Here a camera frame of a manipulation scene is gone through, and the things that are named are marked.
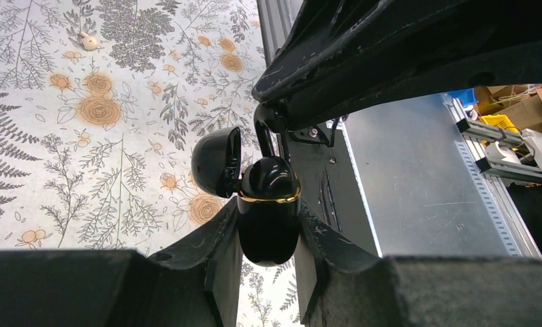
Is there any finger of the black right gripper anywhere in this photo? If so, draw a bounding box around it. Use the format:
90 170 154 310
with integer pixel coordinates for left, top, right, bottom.
252 1 434 102
286 40 542 130

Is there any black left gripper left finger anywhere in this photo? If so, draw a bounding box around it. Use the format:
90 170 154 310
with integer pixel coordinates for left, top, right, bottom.
0 200 242 326

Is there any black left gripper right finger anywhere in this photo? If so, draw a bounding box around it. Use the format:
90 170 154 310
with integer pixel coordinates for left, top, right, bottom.
295 203 542 326

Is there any black earbud charging case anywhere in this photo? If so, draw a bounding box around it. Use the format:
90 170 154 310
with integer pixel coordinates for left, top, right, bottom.
191 127 301 266

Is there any floral table mat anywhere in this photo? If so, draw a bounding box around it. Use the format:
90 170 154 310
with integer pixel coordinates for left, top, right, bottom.
0 0 306 327

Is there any beige earbud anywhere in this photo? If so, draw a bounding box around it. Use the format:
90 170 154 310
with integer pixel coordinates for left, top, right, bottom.
79 31 99 51

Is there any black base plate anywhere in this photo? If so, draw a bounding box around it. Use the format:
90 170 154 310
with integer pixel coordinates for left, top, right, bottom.
287 129 378 255

